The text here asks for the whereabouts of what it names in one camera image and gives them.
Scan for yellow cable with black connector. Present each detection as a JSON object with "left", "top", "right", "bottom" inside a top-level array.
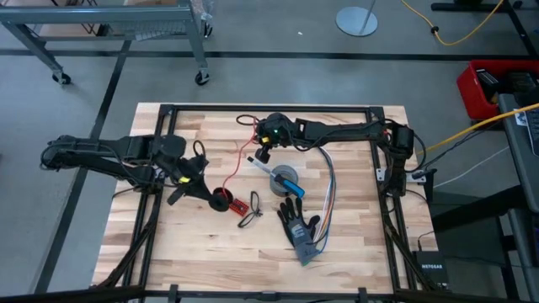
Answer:
[{"left": 399, "top": 0, "right": 504, "bottom": 47}]

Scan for black horizontal rig bar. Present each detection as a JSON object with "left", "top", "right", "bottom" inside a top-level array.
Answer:
[{"left": 0, "top": 285, "right": 539, "bottom": 303}]

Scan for small red circuit board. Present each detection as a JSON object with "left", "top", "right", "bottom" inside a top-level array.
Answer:
[{"left": 229, "top": 197, "right": 250, "bottom": 218}]

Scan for black Netgear network switch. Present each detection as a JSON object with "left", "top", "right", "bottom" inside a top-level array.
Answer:
[{"left": 411, "top": 250, "right": 451, "bottom": 288}]

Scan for clear safety glasses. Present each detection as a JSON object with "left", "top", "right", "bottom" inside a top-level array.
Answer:
[{"left": 236, "top": 190, "right": 264, "bottom": 230}]

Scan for blue black handled screwdriver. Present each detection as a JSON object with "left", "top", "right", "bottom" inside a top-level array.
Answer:
[{"left": 245, "top": 156, "right": 306, "bottom": 199}]

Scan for multicoloured wire bundle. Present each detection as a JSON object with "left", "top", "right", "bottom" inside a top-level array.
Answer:
[{"left": 313, "top": 146, "right": 337, "bottom": 256}]

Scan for yellow power cable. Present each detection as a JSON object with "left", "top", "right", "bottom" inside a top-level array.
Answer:
[{"left": 416, "top": 102, "right": 539, "bottom": 156}]

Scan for grey desk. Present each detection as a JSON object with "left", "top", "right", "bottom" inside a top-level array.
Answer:
[{"left": 496, "top": 93, "right": 539, "bottom": 295}]

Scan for silver mounting bracket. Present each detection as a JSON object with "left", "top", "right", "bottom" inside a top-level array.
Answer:
[{"left": 376, "top": 167, "right": 427, "bottom": 184}]

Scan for red electrical wire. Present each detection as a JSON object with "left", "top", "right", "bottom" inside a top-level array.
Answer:
[{"left": 221, "top": 116, "right": 260, "bottom": 202}]

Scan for white floor cable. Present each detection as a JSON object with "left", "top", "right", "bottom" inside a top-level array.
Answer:
[{"left": 433, "top": 146, "right": 510, "bottom": 189}]

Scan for black grey work glove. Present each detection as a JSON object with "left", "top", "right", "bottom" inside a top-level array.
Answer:
[{"left": 276, "top": 196, "right": 321, "bottom": 267}]

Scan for grey duct tape roll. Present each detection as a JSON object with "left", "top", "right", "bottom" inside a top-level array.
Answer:
[{"left": 268, "top": 164, "right": 299, "bottom": 197}]

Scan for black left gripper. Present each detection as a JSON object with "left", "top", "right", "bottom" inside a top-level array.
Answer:
[{"left": 167, "top": 154, "right": 216, "bottom": 207}]

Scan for grey metal wheeled cart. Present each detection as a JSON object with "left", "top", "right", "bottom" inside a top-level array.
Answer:
[{"left": 0, "top": 0, "right": 214, "bottom": 88}]

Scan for black wire spool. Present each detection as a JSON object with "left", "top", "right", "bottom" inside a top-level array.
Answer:
[{"left": 208, "top": 187, "right": 234, "bottom": 213}]

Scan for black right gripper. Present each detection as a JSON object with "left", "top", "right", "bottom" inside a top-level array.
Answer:
[{"left": 254, "top": 112, "right": 298, "bottom": 164}]

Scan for black electronic device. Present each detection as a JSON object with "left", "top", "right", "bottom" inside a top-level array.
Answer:
[{"left": 474, "top": 68, "right": 502, "bottom": 102}]

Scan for round grey stand base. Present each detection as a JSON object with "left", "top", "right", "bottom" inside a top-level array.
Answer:
[{"left": 334, "top": 0, "right": 379, "bottom": 38}]

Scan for red plastic bin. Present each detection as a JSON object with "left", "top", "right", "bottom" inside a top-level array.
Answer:
[{"left": 456, "top": 58, "right": 539, "bottom": 121}]

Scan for black aluminium table frame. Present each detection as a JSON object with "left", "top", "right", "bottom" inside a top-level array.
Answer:
[{"left": 90, "top": 104, "right": 441, "bottom": 303}]

